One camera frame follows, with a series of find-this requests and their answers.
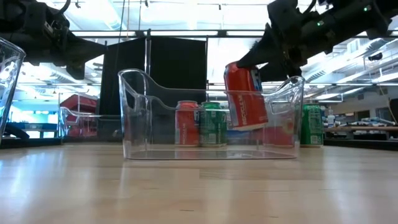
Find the green Sprite soda can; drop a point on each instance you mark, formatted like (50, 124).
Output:
(213, 124)
(311, 124)

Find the silver stand pole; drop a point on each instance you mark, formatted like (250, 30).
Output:
(148, 62)

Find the red Fanta soda can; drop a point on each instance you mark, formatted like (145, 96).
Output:
(245, 102)
(186, 124)

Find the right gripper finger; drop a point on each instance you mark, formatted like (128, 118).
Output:
(262, 54)
(280, 73)

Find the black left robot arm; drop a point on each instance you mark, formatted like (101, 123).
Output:
(18, 31)

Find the black backdrop panel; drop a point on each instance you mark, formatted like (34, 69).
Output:
(177, 62)

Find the white bottle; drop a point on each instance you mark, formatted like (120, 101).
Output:
(331, 119)

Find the black horizontal frame bar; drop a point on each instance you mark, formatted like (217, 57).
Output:
(186, 33)

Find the red storage bin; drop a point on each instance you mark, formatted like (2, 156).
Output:
(77, 102)
(82, 121)
(82, 132)

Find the clear plastic bin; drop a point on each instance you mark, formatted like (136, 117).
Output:
(11, 77)
(133, 124)
(66, 124)

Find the blue crate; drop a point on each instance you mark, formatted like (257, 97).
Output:
(239, 138)

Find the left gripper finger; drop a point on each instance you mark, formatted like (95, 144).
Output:
(87, 51)

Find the black curved base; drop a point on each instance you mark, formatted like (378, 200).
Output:
(14, 130)

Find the black ceiling device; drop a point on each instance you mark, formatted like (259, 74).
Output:
(375, 56)

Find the blue background table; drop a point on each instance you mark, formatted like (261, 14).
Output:
(31, 126)

